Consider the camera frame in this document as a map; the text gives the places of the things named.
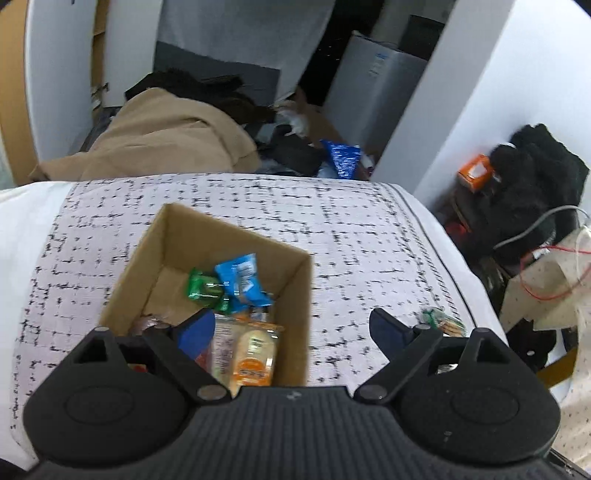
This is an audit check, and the black white cookie pack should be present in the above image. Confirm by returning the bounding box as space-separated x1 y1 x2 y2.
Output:
420 306 468 374

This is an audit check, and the green snack packet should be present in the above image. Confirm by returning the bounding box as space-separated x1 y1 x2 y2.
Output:
185 268 230 314

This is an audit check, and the light blue snack packet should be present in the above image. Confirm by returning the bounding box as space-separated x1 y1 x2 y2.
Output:
214 253 273 313

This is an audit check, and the red snack bar packet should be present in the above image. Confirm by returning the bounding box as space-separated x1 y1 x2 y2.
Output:
195 346 212 373

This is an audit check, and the purple round snack packet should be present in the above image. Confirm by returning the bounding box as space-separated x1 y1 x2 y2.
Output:
128 315 170 336

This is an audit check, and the brown cardboard box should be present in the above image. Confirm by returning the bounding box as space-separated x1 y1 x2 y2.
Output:
99 204 312 386

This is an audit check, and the orange yellow bread packet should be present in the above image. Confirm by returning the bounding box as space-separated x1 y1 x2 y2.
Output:
229 322 283 397

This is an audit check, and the patterned white bed blanket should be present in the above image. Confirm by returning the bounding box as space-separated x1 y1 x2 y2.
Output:
1 174 501 468

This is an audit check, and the cream dotted fabric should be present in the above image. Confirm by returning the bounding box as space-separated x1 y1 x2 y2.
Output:
500 226 590 470

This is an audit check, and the orange tissue box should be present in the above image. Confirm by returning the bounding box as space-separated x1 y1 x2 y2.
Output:
458 154 494 192

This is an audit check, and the black fuzzy garment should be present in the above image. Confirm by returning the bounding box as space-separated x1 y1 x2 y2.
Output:
452 124 590 266

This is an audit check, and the blue foil bag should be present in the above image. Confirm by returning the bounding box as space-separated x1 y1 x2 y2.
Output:
321 140 363 180

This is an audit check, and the tan brown coat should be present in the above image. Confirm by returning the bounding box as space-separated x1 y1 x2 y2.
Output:
29 88 260 181

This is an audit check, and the pile of dark clothes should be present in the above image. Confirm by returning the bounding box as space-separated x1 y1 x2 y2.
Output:
125 69 328 177

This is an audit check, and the brown flat cardboard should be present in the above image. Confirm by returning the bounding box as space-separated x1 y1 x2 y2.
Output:
276 87 346 148

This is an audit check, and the grey white appliance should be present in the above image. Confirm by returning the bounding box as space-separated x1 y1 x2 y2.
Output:
322 34 427 156

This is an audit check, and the red cable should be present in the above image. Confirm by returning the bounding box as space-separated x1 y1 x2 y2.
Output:
518 244 591 302

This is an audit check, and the white cable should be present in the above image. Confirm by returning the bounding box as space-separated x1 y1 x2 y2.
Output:
493 204 591 252

